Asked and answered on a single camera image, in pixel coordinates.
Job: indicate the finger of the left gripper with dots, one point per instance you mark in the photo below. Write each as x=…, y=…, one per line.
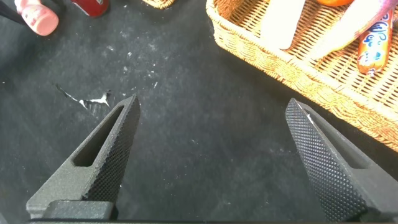
x=9, y=12

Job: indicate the purple eggplant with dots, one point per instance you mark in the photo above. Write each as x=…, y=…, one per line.
x=348, y=25

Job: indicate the red wrapped snack stick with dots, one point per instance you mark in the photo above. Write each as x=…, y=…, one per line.
x=374, y=46

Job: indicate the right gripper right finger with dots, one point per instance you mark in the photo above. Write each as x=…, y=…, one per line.
x=335, y=168

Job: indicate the orange fruit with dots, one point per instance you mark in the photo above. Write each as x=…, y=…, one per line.
x=334, y=2

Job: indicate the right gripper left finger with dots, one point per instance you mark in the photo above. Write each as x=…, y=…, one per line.
x=102, y=168

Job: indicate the red soda can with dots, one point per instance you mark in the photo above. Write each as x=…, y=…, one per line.
x=91, y=7

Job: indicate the small juice carton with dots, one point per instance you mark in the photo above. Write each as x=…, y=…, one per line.
x=280, y=25

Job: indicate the pink lotion bottle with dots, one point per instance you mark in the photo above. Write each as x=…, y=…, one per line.
x=40, y=18

